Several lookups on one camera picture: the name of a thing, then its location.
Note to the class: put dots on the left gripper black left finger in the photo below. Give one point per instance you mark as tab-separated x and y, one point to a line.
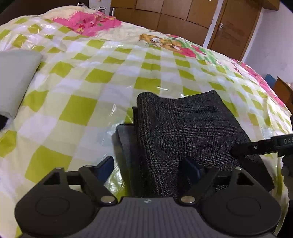
93	180

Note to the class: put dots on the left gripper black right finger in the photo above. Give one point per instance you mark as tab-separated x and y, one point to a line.
194	181

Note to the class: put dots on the dark grey knit pants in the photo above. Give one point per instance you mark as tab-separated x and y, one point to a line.
166	131

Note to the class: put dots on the green checkered bed cover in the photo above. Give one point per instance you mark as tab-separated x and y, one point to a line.
92	70

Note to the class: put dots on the brown wooden door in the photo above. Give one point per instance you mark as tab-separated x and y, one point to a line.
235	27

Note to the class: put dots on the grey pillow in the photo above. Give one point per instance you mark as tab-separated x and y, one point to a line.
17	71

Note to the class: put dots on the brown wooden wardrobe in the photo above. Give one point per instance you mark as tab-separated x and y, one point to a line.
189	19

